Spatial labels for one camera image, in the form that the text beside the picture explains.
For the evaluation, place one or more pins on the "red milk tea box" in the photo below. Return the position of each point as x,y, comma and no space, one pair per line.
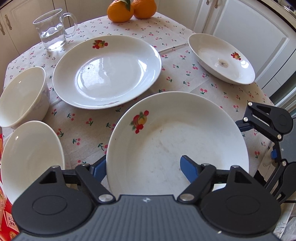
9,229

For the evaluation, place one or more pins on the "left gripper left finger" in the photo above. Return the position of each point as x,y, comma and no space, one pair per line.
90,178

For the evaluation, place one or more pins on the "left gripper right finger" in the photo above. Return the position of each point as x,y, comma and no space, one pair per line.
200,177

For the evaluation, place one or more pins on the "plain orange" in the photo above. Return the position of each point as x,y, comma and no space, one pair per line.
144,9

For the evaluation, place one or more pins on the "white bowl floral outside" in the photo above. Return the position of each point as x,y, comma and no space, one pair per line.
26,98

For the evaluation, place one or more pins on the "glass mug with water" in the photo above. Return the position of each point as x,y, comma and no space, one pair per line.
51,30

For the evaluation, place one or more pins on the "plain white bowl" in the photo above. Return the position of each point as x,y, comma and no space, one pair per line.
30,150

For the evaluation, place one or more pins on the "white fruit-print plate centre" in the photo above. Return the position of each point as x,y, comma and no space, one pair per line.
105,72

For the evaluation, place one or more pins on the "small white fruit-print dish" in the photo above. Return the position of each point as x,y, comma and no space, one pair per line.
221,59

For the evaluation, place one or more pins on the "large white fruit-print plate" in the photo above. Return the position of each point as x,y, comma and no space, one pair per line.
146,145

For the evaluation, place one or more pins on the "orange with leaf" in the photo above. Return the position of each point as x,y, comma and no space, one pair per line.
120,11

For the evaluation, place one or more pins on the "white kitchen cabinets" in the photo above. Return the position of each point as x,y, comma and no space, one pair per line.
262,30

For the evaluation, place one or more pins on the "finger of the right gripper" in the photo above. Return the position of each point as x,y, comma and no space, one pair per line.
250,124
274,154

